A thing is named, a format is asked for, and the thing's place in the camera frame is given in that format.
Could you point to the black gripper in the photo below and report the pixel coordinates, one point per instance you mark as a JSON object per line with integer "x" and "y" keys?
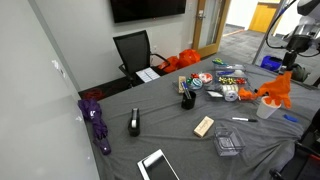
{"x": 290, "y": 60}

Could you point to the orange plush toy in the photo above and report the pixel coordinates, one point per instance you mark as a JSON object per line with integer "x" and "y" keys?
{"x": 276, "y": 88}

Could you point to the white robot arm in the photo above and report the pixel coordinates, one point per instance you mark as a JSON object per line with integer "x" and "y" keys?
{"x": 305, "y": 36}

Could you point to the white paper cup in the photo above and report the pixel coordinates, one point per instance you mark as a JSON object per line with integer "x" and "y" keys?
{"x": 265, "y": 111}

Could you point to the orange rubber glove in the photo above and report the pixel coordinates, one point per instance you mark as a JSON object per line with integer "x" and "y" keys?
{"x": 246, "y": 94}

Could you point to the black pen cup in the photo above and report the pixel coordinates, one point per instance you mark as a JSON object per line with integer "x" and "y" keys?
{"x": 188, "y": 101}

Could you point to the blue bin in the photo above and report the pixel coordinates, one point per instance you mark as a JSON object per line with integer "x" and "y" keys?
{"x": 270, "y": 63}

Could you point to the clear acrylic organizer tray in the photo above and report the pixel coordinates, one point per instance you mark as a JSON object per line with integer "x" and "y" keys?
{"x": 241, "y": 67}

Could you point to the white round tape roll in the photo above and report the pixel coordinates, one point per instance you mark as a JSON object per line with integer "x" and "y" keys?
{"x": 239, "y": 72}

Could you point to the gold gift bow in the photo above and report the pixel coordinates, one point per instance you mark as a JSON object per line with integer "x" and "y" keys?
{"x": 226, "y": 80}

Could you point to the blue tube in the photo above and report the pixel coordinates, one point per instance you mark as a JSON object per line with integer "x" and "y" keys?
{"x": 225, "y": 72}

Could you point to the black and white marker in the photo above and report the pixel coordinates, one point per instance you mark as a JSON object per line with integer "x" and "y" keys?
{"x": 243, "y": 119}

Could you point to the white paper card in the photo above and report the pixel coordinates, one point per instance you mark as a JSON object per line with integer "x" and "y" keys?
{"x": 215, "y": 94}

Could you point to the wooden glass door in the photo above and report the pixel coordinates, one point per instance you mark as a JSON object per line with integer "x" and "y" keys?
{"x": 211, "y": 26}

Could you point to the clear plastic box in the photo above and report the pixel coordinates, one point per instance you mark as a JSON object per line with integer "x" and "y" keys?
{"x": 229, "y": 141}

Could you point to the small red gift bow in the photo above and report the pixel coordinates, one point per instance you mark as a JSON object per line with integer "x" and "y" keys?
{"x": 194, "y": 76}

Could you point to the wooden block with lettering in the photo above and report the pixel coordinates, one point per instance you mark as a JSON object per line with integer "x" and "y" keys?
{"x": 203, "y": 126}

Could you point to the orange bag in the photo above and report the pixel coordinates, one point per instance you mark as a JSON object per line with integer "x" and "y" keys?
{"x": 186, "y": 58}

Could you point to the clear shallow tray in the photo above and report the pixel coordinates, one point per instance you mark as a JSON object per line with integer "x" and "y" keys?
{"x": 176, "y": 87}

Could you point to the gray table cloth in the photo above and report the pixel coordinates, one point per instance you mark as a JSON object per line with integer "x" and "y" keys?
{"x": 166, "y": 140}

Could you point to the white paper sheet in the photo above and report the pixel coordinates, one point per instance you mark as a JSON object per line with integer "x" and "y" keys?
{"x": 147, "y": 74}

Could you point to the black mesh office chair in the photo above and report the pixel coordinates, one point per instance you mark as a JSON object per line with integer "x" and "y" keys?
{"x": 135, "y": 50}

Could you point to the white-edged black tablet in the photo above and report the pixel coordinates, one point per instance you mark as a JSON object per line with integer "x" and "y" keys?
{"x": 160, "y": 168}

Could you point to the black tape dispenser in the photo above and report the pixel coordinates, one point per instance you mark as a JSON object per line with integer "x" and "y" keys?
{"x": 134, "y": 125}

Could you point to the purple folded umbrella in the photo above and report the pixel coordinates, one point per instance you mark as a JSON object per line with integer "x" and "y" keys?
{"x": 96, "y": 123}

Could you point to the black camera tripod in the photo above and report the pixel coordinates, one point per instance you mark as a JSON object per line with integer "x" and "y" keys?
{"x": 268, "y": 31}

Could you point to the black wall monitor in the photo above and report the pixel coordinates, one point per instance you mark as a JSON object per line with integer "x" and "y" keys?
{"x": 146, "y": 10}

